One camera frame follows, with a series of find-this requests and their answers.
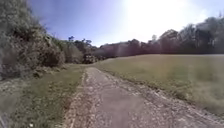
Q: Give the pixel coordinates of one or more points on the grey paved path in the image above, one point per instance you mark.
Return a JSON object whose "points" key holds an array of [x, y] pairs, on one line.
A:
{"points": [[110, 106]]}

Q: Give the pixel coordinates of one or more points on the grass verge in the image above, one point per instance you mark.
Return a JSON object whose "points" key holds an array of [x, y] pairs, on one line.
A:
{"points": [[43, 96]]}

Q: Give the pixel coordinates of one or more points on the grass field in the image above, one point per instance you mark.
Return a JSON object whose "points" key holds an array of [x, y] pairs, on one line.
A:
{"points": [[173, 73]]}

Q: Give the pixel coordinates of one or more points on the wood of trees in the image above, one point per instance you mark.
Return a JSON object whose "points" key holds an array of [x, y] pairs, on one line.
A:
{"points": [[30, 46]]}

